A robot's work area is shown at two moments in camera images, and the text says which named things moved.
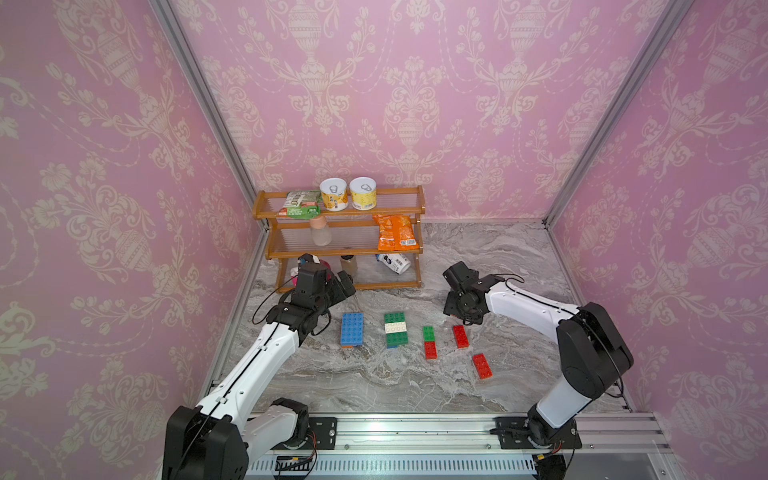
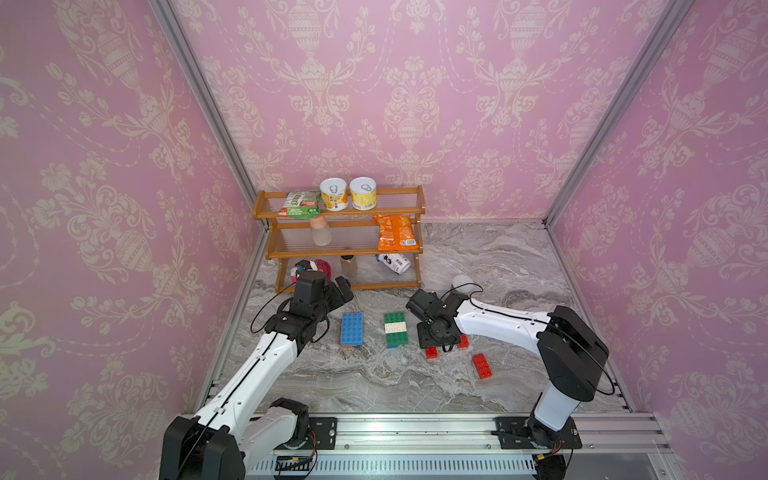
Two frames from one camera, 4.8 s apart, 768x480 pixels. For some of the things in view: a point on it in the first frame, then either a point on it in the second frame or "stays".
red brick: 482,366 stays
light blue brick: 352,328 stays
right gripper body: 454,304 → 427,336
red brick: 431,351 stays
